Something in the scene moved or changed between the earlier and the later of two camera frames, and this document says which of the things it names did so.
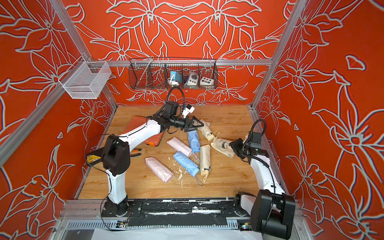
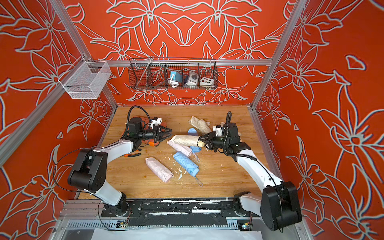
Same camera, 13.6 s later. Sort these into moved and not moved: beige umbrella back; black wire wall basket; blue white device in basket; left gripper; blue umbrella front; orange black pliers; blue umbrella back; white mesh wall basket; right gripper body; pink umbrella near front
Moved: right gripper body; beige umbrella back; left gripper
Not moved: blue umbrella back; blue white device in basket; orange black pliers; pink umbrella near front; black wire wall basket; white mesh wall basket; blue umbrella front
